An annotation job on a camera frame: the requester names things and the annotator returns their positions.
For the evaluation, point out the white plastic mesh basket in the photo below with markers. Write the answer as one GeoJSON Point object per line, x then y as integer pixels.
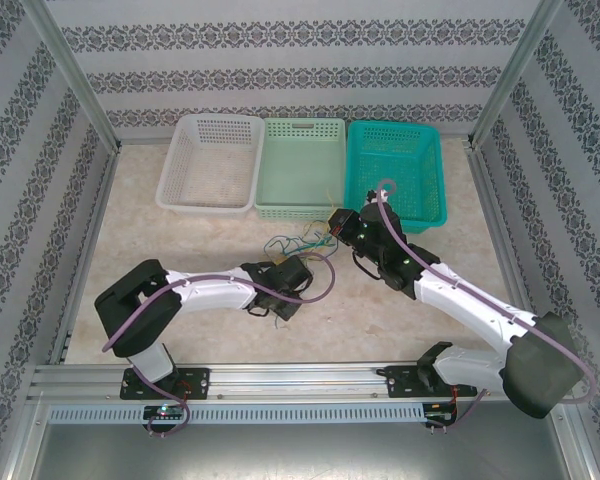
{"type": "Point", "coordinates": [205, 165]}

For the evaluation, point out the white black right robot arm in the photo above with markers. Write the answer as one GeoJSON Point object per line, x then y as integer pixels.
{"type": "Point", "coordinates": [470, 300]}

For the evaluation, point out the aluminium side rail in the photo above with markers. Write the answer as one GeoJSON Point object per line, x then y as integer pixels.
{"type": "Point", "coordinates": [500, 240]}
{"type": "Point", "coordinates": [87, 250]}

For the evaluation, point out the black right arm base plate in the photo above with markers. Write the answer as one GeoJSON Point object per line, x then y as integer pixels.
{"type": "Point", "coordinates": [402, 382]}

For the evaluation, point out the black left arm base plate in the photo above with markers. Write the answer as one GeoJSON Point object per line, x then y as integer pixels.
{"type": "Point", "coordinates": [200, 382]}

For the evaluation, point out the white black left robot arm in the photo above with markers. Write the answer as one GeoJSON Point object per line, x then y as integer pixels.
{"type": "Point", "coordinates": [210, 290]}

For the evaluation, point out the light green plastic basket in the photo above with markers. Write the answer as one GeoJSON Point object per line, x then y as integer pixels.
{"type": "Point", "coordinates": [295, 165]}

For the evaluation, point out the teal plastic mesh basket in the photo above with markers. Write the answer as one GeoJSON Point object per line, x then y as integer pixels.
{"type": "Point", "coordinates": [405, 155]}

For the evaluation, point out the aluminium frame post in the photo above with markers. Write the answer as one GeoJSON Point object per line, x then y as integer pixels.
{"type": "Point", "coordinates": [515, 70]}
{"type": "Point", "coordinates": [70, 70]}

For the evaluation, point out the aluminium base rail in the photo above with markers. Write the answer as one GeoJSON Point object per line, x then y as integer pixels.
{"type": "Point", "coordinates": [290, 381]}

